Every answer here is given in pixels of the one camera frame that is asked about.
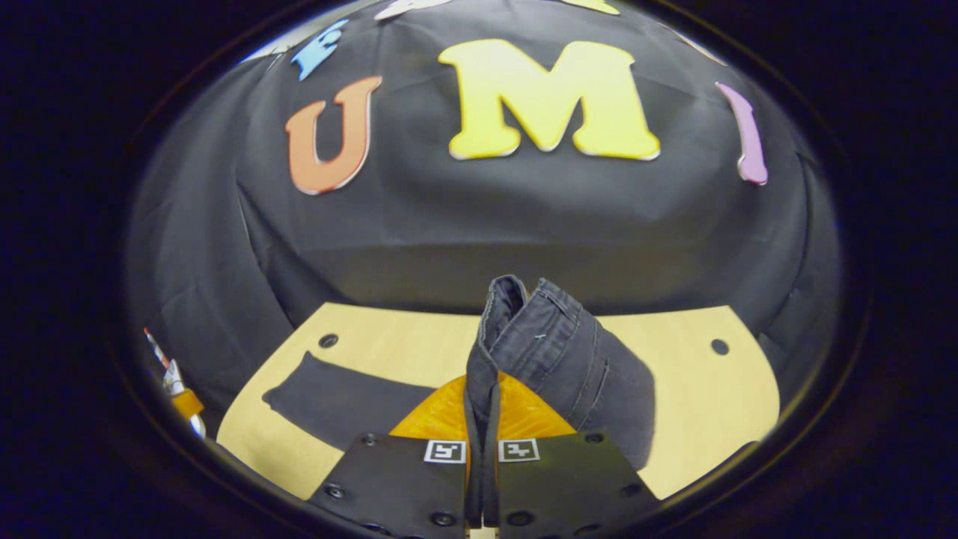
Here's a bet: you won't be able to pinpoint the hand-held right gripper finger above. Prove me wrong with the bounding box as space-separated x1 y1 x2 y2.
309 373 484 539
483 372 661 539

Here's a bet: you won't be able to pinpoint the black jeans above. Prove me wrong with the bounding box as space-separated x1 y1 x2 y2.
262 275 658 472

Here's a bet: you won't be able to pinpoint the black backdrop cloth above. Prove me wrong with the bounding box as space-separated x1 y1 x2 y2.
127 0 843 442

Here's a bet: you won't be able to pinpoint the red and white pen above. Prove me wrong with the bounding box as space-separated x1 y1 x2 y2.
143 327 207 439

